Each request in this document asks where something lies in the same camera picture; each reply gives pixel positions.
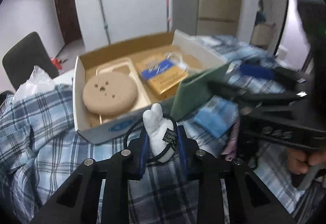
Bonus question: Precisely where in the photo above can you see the blue plastic packet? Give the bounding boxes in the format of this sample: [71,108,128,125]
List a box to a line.
[194,99,238,138]

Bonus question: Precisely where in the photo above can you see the blue cloth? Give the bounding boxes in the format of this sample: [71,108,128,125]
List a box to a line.
[256,8,269,24]

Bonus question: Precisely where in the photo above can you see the dark brown door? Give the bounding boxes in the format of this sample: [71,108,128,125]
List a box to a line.
[53,0,83,46]

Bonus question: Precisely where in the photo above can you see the clear plastic bag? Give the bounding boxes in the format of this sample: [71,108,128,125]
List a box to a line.
[13,65,55,102]

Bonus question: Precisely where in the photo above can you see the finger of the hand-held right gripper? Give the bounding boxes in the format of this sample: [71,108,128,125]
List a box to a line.
[206,81,309,104]
[239,64,309,92]

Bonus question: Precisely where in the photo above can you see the white mop handle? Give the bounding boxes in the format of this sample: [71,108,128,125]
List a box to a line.
[165,0,172,33]

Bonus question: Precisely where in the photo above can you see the black chair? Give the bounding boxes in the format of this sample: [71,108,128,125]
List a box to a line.
[2,32,59,87]

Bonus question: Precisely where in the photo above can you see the green card wallet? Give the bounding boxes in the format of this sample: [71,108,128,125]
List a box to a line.
[170,63,231,121]

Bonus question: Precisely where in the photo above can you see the person's right hand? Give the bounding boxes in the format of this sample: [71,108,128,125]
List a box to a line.
[287,149,326,175]

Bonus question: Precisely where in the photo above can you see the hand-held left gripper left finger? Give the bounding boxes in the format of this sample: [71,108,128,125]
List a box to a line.
[31,134,151,224]

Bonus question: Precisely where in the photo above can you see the cardboard box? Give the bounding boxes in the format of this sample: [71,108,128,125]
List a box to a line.
[73,30,231,144]

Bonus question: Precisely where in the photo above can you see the red item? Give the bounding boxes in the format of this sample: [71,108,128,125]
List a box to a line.
[50,57,67,69]

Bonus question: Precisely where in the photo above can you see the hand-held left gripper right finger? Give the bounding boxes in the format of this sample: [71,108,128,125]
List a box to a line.
[176,125,297,224]

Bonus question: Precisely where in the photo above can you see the blue plaid blanket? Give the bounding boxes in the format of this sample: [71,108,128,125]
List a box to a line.
[0,34,326,224]

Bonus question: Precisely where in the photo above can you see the brown cardboard carton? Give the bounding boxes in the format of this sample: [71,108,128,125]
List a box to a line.
[251,24,276,48]

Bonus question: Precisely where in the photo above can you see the clear plastic packet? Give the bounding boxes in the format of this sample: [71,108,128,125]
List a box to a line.
[164,51,189,71]

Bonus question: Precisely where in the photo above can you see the white bunny hair tie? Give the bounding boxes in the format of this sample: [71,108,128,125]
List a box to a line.
[126,103,179,163]

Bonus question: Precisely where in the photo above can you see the beige phone case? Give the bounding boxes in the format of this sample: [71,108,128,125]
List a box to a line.
[95,58,151,125]

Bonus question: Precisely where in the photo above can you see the round beige plush cushion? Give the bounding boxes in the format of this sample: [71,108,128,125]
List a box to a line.
[82,73,139,115]

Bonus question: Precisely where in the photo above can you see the yellow and blue packet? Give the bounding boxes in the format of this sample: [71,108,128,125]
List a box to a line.
[134,54,190,94]

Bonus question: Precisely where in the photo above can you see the black door frame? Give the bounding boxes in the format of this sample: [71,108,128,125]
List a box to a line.
[274,0,316,71]

